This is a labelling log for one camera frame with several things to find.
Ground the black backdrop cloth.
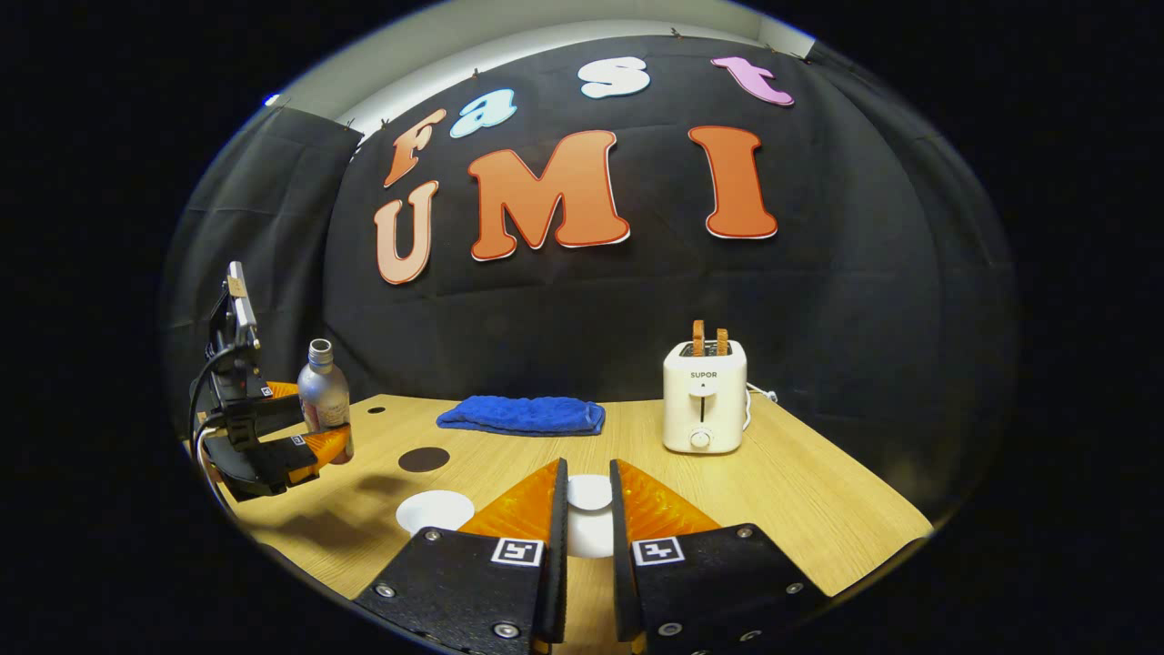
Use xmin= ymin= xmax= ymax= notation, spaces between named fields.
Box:
xmin=164 ymin=35 xmax=1019 ymax=510

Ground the white toaster cable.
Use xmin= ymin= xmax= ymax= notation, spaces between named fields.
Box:
xmin=744 ymin=382 xmax=779 ymax=430

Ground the blue folded cloth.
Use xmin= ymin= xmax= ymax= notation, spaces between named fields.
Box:
xmin=436 ymin=395 xmax=607 ymax=438

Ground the silver water bottle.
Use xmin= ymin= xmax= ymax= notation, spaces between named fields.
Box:
xmin=297 ymin=338 xmax=356 ymax=465

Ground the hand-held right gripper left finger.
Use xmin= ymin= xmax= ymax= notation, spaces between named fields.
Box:
xmin=353 ymin=458 xmax=570 ymax=655

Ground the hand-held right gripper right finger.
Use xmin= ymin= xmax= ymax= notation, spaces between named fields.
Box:
xmin=609 ymin=458 xmax=830 ymax=655

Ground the white teacup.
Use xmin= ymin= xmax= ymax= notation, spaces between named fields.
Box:
xmin=396 ymin=489 xmax=477 ymax=537

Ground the white toaster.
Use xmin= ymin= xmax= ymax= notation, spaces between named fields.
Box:
xmin=662 ymin=339 xmax=748 ymax=456

